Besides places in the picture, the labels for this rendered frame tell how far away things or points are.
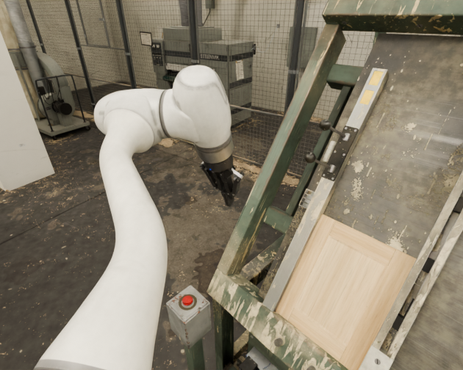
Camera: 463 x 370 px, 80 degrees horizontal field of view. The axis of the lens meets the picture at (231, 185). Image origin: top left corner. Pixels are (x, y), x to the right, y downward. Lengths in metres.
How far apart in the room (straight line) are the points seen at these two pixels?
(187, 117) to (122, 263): 0.32
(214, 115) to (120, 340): 0.40
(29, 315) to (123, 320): 2.35
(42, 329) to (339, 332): 1.99
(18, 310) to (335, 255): 2.30
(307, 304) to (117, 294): 0.87
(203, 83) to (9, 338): 2.32
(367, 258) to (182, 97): 0.77
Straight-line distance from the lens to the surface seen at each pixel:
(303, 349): 1.11
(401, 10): 1.19
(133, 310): 0.30
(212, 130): 0.56
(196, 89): 0.52
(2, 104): 4.09
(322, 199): 1.04
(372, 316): 1.05
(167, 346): 2.13
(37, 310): 2.64
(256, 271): 1.40
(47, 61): 6.02
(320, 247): 1.06
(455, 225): 0.96
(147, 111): 0.58
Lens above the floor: 1.85
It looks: 32 degrees down
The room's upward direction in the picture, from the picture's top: straight up
